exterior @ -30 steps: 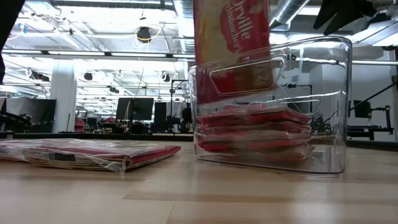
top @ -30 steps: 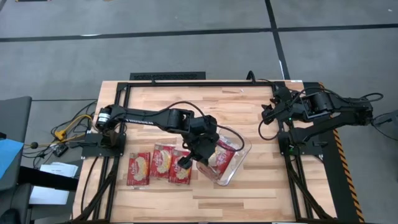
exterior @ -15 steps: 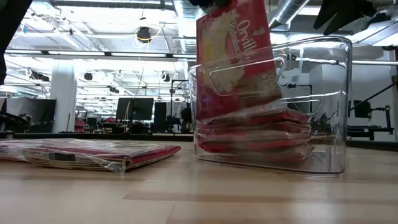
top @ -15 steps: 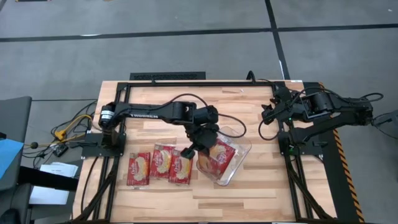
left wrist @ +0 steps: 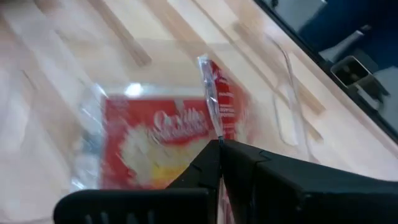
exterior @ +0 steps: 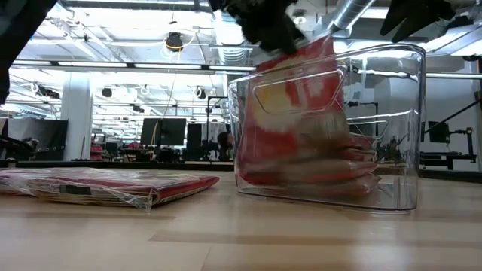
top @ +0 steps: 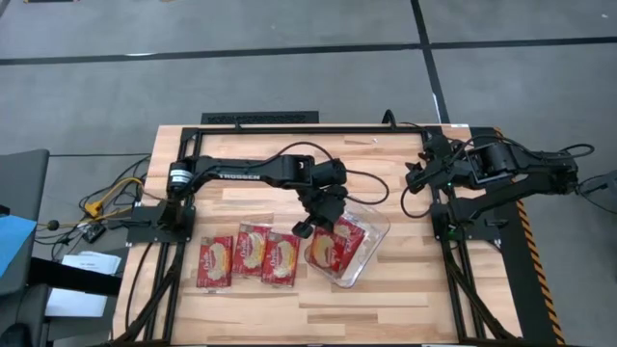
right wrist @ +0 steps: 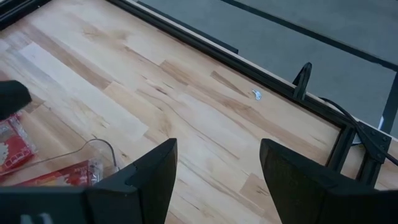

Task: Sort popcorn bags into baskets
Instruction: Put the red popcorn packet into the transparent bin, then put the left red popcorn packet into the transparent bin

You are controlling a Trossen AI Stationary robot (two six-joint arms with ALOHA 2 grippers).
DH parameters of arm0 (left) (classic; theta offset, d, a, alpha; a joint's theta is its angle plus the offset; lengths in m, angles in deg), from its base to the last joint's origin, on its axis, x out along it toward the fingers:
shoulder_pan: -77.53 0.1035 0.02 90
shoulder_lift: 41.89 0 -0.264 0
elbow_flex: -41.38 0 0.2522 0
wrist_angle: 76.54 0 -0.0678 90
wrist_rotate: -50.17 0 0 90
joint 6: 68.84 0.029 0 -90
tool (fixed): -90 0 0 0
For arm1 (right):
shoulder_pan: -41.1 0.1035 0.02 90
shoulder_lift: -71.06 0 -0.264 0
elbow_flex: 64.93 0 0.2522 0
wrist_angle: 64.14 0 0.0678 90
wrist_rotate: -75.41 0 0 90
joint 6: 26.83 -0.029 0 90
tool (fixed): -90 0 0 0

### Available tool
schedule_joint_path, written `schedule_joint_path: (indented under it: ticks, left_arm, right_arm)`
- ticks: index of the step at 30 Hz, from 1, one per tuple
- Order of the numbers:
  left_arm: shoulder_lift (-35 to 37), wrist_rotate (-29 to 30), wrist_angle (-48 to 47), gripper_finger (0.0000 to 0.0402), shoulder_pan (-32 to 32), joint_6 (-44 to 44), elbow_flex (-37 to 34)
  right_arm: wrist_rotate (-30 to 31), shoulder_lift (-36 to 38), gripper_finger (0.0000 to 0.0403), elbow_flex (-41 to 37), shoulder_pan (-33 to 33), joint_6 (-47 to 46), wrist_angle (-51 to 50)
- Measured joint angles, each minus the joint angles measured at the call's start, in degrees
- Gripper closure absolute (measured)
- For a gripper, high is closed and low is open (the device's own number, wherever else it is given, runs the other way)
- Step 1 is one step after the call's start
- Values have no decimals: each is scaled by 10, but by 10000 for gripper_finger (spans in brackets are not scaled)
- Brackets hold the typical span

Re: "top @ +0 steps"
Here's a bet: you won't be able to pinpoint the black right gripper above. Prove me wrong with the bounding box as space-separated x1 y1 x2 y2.
404 158 454 195

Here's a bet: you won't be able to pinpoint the red Orville popcorn bag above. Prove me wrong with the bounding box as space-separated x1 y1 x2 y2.
336 215 367 252
231 222 272 278
196 235 234 290
261 230 301 288
308 226 358 279

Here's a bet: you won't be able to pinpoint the clear plastic basket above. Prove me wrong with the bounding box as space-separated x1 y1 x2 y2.
303 200 391 289

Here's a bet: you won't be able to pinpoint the black floor vent grille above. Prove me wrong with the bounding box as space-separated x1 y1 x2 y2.
201 110 320 125

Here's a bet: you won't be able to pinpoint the black floor stand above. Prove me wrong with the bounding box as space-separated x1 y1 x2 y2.
572 169 617 216

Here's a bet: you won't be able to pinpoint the black power adapter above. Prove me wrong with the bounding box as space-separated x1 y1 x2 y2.
81 224 107 244

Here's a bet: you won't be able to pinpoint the white paper sheet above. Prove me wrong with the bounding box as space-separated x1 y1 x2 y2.
61 250 122 277
44 287 110 318

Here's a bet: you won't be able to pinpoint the black bar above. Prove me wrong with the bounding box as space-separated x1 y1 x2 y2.
28 257 121 296

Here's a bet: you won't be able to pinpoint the grey chair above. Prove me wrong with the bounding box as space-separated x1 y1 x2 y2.
0 148 51 298

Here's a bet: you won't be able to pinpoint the blue board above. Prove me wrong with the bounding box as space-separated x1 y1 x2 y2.
0 214 39 280

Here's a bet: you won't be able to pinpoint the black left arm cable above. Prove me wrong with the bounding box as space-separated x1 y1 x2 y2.
259 141 390 206

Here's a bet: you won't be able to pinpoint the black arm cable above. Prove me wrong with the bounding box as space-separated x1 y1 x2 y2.
259 141 390 206
399 134 597 221

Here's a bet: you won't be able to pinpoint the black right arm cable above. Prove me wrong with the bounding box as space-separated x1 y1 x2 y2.
399 134 597 221

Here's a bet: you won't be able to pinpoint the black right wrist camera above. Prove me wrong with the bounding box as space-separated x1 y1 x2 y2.
423 133 452 158

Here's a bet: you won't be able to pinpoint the black aluminium table frame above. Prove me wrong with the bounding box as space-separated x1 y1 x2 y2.
113 124 524 346

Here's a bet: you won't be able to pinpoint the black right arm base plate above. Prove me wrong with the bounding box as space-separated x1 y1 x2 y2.
430 201 503 242

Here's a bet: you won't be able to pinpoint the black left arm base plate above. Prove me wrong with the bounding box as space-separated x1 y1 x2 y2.
125 204 197 245

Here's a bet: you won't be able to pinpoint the black floor cables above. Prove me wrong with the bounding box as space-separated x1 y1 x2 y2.
50 156 151 261

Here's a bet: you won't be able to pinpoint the yellow cable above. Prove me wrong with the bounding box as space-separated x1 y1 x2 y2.
38 176 146 227

